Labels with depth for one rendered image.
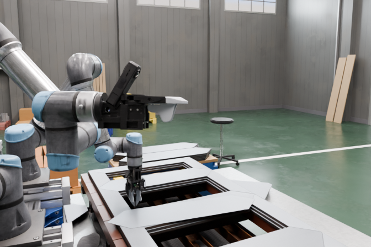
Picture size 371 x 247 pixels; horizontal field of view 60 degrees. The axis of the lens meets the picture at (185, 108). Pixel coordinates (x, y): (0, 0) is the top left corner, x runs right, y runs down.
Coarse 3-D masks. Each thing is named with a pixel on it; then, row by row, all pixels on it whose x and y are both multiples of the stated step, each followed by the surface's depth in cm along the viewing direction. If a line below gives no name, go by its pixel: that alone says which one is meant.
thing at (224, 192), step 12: (144, 168) 218; (156, 168) 221; (168, 168) 224; (192, 180) 196; (204, 180) 199; (120, 192) 177; (144, 192) 182; (228, 192) 174; (240, 192) 174; (216, 216) 152; (228, 216) 154; (264, 216) 151; (120, 228) 137; (156, 228) 139; (168, 228) 141; (180, 228) 143; (276, 228) 143
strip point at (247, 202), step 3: (234, 195) 170; (237, 198) 166; (240, 198) 166; (243, 198) 166; (246, 198) 166; (249, 198) 166; (252, 198) 166; (240, 201) 163; (243, 201) 163; (246, 201) 163; (249, 201) 163; (252, 201) 163; (243, 204) 160; (246, 204) 160; (249, 204) 160; (249, 207) 156
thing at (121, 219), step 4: (124, 212) 150; (116, 216) 147; (120, 216) 147; (124, 216) 147; (116, 220) 143; (120, 220) 143; (124, 220) 143; (116, 224) 139; (120, 224) 139; (124, 224) 139; (128, 224) 139
